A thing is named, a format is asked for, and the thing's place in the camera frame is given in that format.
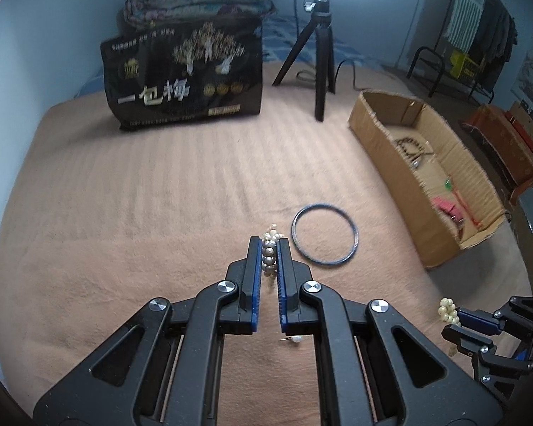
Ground white pearl necklace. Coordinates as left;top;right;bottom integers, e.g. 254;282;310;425
260;223;287;278

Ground cream bead bracelet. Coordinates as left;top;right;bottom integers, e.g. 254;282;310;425
437;297;462;327

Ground dark metal bangle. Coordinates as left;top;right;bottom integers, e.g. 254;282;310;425
290;202;360;268

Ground red strap wristwatch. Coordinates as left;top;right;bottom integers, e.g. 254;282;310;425
430;196;465;231

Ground brown wooden bead necklace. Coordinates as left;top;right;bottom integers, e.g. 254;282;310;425
394;136;436;170

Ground white pearl earring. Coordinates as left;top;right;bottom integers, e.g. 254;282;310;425
281;335;303;344

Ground cardboard box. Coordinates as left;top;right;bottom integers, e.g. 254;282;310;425
349;91;506;268

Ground orange cloth stool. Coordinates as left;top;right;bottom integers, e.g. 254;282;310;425
459;104;533;206

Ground black tripod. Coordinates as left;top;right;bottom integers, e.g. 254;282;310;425
272;0;336;122

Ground black snack bag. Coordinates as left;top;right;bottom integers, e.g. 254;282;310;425
100;16;263;131

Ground blue patterned bed sheet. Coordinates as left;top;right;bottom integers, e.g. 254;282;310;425
76;16;382;98

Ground black clothes rack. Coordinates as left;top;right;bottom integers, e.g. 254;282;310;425
406;0;518;103

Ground yellow box on rack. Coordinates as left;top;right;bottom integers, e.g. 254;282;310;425
449;50;479;81

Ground dark hanging clothes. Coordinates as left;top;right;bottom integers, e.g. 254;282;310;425
469;0;518;91

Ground striped white towel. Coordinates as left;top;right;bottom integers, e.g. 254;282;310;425
444;0;484;53

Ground black power cable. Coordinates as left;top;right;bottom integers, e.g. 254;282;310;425
294;0;399;94

